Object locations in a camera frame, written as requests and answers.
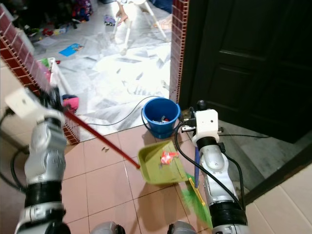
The grey robot leg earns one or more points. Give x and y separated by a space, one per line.
183 228
107 228

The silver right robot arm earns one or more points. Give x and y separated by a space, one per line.
217 168

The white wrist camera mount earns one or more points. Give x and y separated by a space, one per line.
208 123
22 103

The blue plastic bucket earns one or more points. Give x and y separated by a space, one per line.
151 114

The small toy car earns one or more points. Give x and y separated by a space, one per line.
109 20

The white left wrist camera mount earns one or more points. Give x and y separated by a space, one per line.
22 103

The pile of colourful toys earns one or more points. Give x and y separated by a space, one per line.
63 14

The small green toy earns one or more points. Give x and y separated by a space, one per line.
45 62

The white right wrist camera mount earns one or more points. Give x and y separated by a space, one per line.
208 123

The blue picture book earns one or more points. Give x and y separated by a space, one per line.
71 49

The white chair with thin legs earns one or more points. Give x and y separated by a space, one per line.
128 30

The grey left robot leg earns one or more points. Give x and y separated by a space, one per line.
107 228

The person bare foot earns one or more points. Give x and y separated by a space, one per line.
122 17

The grey right robot leg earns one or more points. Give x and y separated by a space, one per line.
183 228

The red crumpled wrapper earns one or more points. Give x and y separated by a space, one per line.
169 157

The pink toy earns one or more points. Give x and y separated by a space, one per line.
71 103

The dark wooden door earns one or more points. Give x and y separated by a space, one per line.
248 58

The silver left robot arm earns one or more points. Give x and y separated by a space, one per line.
46 156

